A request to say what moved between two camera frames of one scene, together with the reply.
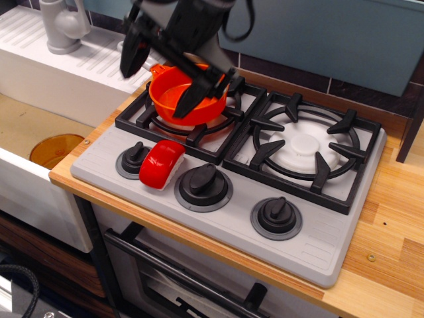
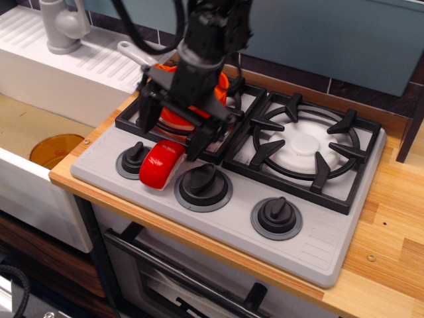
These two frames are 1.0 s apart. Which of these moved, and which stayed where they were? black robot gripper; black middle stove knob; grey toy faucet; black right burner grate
Moved: black robot gripper
Stayed: black right burner grate; grey toy faucet; black middle stove knob
